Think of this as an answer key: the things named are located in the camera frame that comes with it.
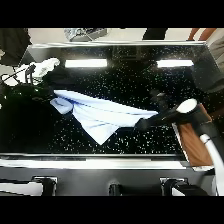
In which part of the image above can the light blue shirt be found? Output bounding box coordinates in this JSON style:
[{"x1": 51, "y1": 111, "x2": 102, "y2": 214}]
[{"x1": 49, "y1": 89, "x2": 159, "y2": 146}]

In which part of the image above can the white garment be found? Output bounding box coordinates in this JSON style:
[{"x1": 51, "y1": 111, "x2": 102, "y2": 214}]
[{"x1": 3, "y1": 57, "x2": 61, "y2": 87}]

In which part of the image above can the brown garment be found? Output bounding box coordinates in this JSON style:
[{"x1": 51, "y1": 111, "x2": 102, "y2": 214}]
[{"x1": 175, "y1": 103, "x2": 214, "y2": 168}]

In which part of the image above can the grey garment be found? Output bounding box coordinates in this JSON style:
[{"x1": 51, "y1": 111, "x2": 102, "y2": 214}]
[{"x1": 193, "y1": 35, "x2": 224, "y2": 95}]

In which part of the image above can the black garment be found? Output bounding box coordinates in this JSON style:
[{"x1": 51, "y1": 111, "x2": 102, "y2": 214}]
[{"x1": 0, "y1": 27, "x2": 33, "y2": 67}]

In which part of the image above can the silver frame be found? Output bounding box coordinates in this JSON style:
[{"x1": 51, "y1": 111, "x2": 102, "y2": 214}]
[{"x1": 0, "y1": 40, "x2": 224, "y2": 197}]

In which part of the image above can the black cable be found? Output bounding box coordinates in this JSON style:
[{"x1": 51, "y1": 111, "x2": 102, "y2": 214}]
[{"x1": 0, "y1": 63, "x2": 37, "y2": 86}]

